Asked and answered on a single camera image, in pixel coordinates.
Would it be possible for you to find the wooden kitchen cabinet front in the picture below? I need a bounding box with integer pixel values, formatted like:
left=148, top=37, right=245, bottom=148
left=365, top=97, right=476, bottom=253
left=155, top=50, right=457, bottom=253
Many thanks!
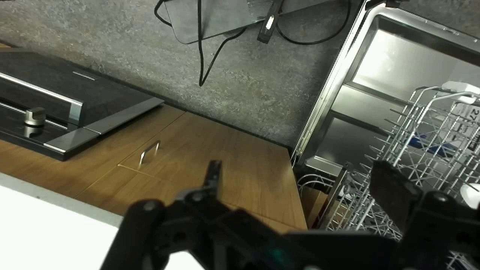
left=0, top=106, right=305, bottom=232

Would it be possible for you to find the black cable on floor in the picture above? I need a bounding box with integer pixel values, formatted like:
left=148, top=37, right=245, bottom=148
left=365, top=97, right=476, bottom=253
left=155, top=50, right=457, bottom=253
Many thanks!
left=152, top=0, right=352, bottom=88

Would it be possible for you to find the silver oven knob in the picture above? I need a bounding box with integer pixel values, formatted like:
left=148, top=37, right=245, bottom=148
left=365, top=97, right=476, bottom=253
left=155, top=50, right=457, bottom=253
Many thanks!
left=23, top=106, right=46, bottom=127

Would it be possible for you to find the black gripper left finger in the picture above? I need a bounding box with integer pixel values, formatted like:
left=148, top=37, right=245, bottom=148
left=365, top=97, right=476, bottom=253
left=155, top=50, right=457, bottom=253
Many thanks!
left=175, top=160, right=221, bottom=200

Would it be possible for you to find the white wire dish rack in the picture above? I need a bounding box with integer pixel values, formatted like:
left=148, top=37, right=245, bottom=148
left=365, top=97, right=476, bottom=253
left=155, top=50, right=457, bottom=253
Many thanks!
left=293, top=82, right=480, bottom=270

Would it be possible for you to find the upper silver drawer handle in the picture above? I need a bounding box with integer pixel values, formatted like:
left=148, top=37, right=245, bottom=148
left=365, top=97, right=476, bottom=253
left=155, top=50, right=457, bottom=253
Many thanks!
left=137, top=139, right=160, bottom=167

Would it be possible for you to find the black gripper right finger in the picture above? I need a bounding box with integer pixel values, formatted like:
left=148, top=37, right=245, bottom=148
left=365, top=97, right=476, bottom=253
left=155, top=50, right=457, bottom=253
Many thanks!
left=368, top=160, right=422, bottom=230

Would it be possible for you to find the open stainless dishwasher door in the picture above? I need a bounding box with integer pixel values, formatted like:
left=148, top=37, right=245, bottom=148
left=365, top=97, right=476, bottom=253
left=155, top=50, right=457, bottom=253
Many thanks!
left=290, top=0, right=480, bottom=173

